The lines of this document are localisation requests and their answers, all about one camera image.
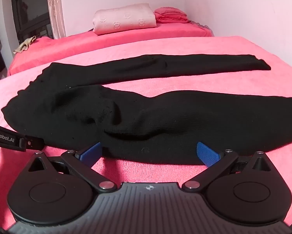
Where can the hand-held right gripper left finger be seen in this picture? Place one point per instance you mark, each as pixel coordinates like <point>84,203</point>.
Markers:
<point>90,154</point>

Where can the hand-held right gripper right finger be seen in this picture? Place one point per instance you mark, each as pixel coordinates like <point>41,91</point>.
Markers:
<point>207,153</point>

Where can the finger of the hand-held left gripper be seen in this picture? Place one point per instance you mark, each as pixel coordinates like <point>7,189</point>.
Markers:
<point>34,144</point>

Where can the black pants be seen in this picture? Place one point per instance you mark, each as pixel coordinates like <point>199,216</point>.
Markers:
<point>185,117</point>

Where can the beige cloth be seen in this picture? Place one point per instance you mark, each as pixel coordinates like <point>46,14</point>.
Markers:
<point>25,45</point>

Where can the red bed sheet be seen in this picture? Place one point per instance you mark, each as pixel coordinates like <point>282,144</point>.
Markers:
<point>87,43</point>

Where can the grey lace cloth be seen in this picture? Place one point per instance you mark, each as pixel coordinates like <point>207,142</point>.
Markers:
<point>202,26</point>

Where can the dark framed window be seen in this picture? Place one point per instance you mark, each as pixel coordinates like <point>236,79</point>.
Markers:
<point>31,4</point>

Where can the pale pink curtain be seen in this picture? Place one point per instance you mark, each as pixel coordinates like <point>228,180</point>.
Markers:
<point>55,9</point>

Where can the folded pale pink quilt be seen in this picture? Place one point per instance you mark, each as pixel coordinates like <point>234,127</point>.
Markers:
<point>124,18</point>

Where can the folded red blanket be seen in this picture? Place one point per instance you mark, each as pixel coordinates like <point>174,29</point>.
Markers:
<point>170,15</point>

